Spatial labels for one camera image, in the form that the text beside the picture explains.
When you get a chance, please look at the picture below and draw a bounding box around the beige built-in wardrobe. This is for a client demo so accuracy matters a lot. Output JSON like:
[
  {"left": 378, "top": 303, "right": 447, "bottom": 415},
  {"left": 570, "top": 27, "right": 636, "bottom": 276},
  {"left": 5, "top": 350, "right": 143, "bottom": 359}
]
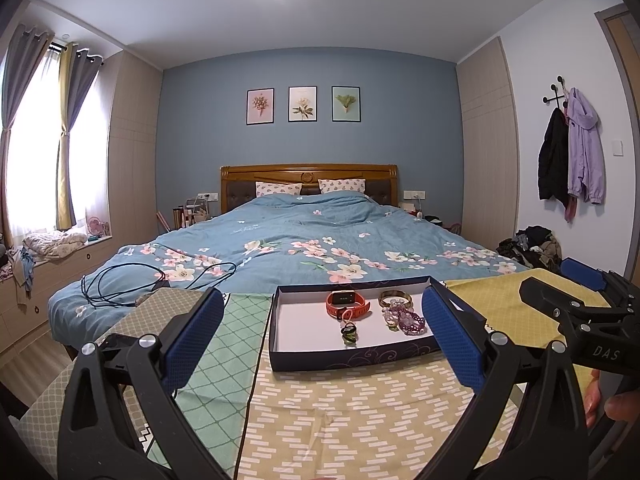
[
  {"left": 455, "top": 36, "right": 522, "bottom": 252},
  {"left": 106, "top": 52, "right": 164, "bottom": 252}
]

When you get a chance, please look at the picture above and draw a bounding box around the pile of light laundry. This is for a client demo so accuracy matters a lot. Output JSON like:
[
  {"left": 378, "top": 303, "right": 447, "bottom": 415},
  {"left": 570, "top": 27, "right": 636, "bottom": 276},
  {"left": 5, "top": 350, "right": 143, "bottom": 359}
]
[{"left": 22, "top": 231, "right": 87, "bottom": 261}]

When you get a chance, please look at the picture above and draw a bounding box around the beige window bench cabinet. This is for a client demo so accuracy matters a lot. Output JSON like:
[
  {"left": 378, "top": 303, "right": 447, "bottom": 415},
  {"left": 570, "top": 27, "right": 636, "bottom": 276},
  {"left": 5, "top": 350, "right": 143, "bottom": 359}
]
[{"left": 0, "top": 235, "right": 114, "bottom": 347}]

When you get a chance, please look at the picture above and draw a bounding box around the cluster of cosmetic bottles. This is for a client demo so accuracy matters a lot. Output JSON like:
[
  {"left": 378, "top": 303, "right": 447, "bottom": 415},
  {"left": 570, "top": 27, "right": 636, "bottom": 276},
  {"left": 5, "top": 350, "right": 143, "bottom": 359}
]
[{"left": 169, "top": 198, "right": 214, "bottom": 231}]

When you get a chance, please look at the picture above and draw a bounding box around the blue floral duvet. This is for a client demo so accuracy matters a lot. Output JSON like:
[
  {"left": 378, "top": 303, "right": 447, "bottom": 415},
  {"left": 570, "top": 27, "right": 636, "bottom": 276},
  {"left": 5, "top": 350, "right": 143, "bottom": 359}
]
[{"left": 48, "top": 190, "right": 532, "bottom": 347}]

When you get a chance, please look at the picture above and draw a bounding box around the purple bead bracelet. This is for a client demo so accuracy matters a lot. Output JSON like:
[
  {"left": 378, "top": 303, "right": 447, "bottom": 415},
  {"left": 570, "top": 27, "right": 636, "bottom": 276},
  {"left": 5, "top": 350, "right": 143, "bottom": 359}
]
[{"left": 397, "top": 308, "right": 430, "bottom": 337}]

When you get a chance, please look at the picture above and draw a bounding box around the dark blue shallow box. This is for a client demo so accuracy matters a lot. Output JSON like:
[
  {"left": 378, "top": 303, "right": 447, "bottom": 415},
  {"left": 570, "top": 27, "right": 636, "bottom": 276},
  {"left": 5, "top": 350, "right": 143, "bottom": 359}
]
[{"left": 268, "top": 275, "right": 446, "bottom": 372}]

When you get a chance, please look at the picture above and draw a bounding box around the patchwork patterned tablecloth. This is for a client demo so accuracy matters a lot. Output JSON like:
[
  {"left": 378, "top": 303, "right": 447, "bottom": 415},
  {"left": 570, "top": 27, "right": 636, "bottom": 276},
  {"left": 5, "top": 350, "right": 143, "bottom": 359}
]
[{"left": 10, "top": 267, "right": 617, "bottom": 480}]

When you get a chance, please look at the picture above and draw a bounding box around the yellow and grey curtain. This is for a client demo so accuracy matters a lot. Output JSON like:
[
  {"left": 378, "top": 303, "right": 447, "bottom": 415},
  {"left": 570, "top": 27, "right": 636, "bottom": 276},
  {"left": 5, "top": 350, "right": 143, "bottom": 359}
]
[{"left": 55, "top": 42, "right": 104, "bottom": 232}]

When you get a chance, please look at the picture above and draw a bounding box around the pile of dark clothes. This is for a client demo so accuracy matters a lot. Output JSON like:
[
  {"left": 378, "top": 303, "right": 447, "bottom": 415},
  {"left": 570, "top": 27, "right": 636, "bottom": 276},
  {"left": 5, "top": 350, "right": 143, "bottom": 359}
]
[{"left": 496, "top": 225, "right": 564, "bottom": 271}]

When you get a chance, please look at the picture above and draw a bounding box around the black wall coat hook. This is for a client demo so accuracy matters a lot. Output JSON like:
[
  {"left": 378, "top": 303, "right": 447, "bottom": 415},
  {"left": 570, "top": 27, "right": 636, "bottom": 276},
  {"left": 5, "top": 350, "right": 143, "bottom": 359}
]
[{"left": 542, "top": 74, "right": 571, "bottom": 106}]

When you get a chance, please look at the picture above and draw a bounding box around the black smartphone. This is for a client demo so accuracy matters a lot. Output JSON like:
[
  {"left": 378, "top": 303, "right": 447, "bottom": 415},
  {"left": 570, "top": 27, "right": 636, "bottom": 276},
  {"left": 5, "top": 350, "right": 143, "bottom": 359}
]
[{"left": 99, "top": 332, "right": 147, "bottom": 357}]

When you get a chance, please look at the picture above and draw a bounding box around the orange smartwatch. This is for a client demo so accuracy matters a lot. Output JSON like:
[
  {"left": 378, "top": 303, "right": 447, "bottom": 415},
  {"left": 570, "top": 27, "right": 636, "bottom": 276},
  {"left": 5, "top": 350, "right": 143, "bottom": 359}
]
[{"left": 325, "top": 289, "right": 372, "bottom": 320}]

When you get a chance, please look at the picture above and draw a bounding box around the black charging cable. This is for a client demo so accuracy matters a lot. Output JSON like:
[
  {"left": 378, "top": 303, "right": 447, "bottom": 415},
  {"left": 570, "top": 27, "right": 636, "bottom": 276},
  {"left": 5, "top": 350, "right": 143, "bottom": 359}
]
[{"left": 80, "top": 261, "right": 239, "bottom": 309}]

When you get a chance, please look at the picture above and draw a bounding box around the wooden bed headboard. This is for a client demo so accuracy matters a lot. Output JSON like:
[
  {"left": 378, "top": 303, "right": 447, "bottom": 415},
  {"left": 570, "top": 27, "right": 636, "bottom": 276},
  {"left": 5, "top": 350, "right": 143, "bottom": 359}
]
[{"left": 220, "top": 163, "right": 400, "bottom": 214}]

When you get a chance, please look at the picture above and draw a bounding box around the lilac jacket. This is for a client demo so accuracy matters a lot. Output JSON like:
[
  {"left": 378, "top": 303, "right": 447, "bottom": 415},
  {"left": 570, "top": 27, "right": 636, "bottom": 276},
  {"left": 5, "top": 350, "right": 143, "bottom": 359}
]
[{"left": 566, "top": 87, "right": 606, "bottom": 206}]

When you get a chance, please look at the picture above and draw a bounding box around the white flower framed picture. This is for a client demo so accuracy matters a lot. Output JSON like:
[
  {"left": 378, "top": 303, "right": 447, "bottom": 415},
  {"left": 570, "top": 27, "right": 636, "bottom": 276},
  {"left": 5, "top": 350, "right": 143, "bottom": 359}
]
[{"left": 288, "top": 85, "right": 319, "bottom": 124}]

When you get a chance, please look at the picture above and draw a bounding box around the gold patterned bangle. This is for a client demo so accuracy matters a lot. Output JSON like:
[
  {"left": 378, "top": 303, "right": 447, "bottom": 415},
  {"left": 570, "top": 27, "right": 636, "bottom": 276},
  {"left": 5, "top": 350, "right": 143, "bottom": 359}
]
[{"left": 378, "top": 289, "right": 414, "bottom": 310}]

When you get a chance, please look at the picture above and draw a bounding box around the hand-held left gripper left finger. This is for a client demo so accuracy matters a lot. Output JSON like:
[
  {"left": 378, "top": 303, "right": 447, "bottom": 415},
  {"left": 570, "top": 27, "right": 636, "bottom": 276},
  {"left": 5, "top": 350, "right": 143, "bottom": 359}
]
[{"left": 57, "top": 286, "right": 226, "bottom": 480}]

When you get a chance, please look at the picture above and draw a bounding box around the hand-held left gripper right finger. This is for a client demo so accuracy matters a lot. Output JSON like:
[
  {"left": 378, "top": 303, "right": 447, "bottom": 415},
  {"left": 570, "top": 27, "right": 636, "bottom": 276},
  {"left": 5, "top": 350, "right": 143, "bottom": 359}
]
[{"left": 420, "top": 284, "right": 592, "bottom": 480}]

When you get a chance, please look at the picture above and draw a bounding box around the heap of mixed clothes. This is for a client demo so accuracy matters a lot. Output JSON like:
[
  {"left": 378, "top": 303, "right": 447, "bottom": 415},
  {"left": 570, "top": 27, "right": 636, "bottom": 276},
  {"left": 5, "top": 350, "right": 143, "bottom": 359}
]
[{"left": 0, "top": 244, "right": 39, "bottom": 307}]

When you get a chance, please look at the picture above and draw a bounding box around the white heart print pillow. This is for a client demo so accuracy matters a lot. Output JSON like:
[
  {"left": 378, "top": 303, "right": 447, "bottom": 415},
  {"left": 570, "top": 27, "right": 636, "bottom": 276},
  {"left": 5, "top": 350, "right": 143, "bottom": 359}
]
[
  {"left": 255, "top": 181, "right": 304, "bottom": 199},
  {"left": 318, "top": 178, "right": 366, "bottom": 195}
]

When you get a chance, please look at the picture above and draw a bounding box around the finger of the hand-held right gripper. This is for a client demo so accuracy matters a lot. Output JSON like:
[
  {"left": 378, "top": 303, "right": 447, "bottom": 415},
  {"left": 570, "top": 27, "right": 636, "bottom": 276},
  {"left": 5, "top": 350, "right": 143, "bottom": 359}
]
[
  {"left": 518, "top": 276, "right": 627, "bottom": 329},
  {"left": 559, "top": 257, "right": 640, "bottom": 312}
]

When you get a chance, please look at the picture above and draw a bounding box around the person's right hand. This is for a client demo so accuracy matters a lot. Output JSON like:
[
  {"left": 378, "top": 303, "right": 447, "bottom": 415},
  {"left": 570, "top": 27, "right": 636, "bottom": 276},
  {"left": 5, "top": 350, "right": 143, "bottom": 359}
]
[{"left": 583, "top": 370, "right": 640, "bottom": 429}]

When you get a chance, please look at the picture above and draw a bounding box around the black jacket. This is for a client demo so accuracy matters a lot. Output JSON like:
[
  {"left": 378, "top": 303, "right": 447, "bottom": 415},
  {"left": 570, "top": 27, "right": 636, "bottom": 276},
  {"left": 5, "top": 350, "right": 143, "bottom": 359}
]
[{"left": 537, "top": 106, "right": 571, "bottom": 209}]

